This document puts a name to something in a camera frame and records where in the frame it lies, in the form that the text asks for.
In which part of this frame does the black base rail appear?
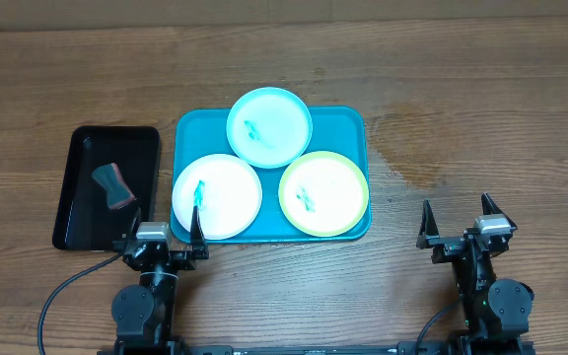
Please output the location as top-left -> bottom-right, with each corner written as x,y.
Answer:
96,339 -> 536,355

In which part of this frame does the yellow green plate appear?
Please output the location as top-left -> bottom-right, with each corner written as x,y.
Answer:
278,151 -> 370,238

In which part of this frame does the teal plastic serving tray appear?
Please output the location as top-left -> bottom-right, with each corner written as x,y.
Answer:
173,106 -> 369,244

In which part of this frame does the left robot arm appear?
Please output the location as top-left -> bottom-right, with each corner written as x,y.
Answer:
111,207 -> 209,354

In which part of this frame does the red sponge with dark scourer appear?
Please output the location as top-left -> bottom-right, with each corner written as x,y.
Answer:
92,163 -> 136,210

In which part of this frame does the pink white plate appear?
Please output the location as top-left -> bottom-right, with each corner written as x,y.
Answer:
172,154 -> 262,241

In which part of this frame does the black rectangular tray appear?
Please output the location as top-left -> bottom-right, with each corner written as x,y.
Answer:
52,126 -> 161,250

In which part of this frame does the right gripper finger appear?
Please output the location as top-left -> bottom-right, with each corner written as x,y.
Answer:
480,192 -> 511,225
418,198 -> 440,239

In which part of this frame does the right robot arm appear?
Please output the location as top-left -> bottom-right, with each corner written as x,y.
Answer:
413,193 -> 534,354

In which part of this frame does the light blue plate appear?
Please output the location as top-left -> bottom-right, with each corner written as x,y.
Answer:
226,87 -> 313,169

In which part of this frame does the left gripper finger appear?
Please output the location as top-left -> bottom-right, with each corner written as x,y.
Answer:
190,205 -> 208,256
124,207 -> 141,239

